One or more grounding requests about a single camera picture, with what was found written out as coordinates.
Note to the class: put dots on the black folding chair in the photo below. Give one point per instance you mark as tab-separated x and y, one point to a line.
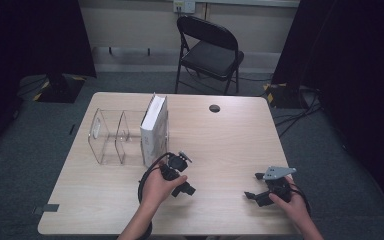
210	56

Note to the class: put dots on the grey tape strip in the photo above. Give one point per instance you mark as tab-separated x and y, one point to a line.
46	208

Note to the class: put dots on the white wall socket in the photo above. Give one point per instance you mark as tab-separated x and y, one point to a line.
184	6

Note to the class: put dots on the black stand base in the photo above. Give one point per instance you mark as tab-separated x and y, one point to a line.
60	90
281	96

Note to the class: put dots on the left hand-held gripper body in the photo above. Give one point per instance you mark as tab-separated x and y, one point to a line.
173	166

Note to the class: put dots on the white box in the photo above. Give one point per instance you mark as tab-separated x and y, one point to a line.
153	133

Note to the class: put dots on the person's left hand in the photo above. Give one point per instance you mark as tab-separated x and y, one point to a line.
156	190

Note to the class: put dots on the black round table grommet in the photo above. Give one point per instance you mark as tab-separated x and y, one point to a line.
214	108

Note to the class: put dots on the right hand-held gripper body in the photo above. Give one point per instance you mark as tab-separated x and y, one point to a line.
278	181

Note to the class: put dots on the black curtain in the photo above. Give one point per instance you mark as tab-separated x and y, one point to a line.
356	83
30	40

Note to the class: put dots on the black floor tape piece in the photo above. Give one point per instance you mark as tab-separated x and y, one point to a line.
71	129

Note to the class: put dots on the person's right hand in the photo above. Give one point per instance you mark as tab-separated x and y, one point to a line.
293	208

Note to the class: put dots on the clear acrylic book rack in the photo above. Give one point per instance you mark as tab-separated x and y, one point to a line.
108	136

